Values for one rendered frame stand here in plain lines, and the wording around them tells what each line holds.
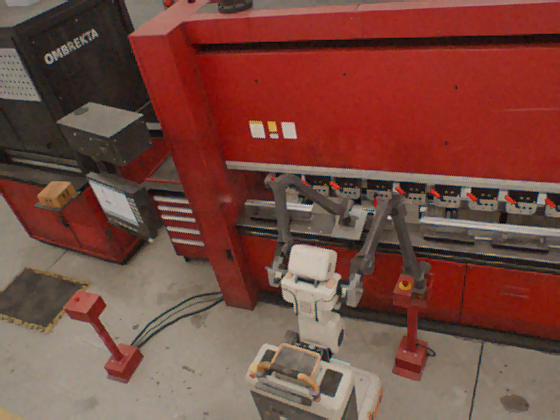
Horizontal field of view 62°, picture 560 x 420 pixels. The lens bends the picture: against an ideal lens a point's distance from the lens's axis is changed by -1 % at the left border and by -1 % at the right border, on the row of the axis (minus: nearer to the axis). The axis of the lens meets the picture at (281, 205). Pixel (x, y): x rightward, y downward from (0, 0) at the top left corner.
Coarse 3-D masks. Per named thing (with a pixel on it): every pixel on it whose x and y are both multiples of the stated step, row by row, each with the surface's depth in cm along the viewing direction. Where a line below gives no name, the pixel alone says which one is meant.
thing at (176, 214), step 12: (168, 156) 407; (156, 168) 394; (168, 168) 393; (156, 180) 378; (168, 180) 376; (156, 204) 398; (168, 204) 393; (180, 204) 388; (168, 216) 401; (180, 216) 398; (192, 216) 393; (168, 228) 412; (180, 228) 408; (192, 228) 404; (180, 240) 417; (192, 240) 415; (180, 252) 433; (192, 252) 426; (204, 252) 420
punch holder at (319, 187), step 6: (306, 174) 301; (306, 180) 305; (312, 180) 303; (318, 180) 301; (324, 180) 300; (330, 180) 308; (318, 186) 304; (324, 186) 303; (330, 186) 309; (324, 192) 306
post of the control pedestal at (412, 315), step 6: (408, 312) 296; (414, 312) 293; (408, 318) 300; (414, 318) 297; (408, 324) 304; (414, 324) 301; (408, 330) 308; (414, 330) 305; (408, 336) 312; (414, 336) 309; (408, 342) 316; (414, 342) 313; (408, 348) 320; (414, 348) 317
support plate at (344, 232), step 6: (360, 216) 305; (336, 222) 305; (360, 222) 301; (336, 228) 300; (342, 228) 299; (348, 228) 299; (354, 228) 298; (360, 228) 297; (336, 234) 296; (342, 234) 295; (348, 234) 294; (354, 234) 294; (360, 234) 293
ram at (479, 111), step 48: (288, 48) 257; (336, 48) 246; (384, 48) 237; (432, 48) 227; (480, 48) 219; (528, 48) 211; (240, 96) 280; (288, 96) 269; (336, 96) 258; (384, 96) 249; (432, 96) 240; (480, 96) 232; (528, 96) 224; (240, 144) 304; (288, 144) 291; (336, 144) 279; (384, 144) 268; (432, 144) 258; (480, 144) 248; (528, 144) 239
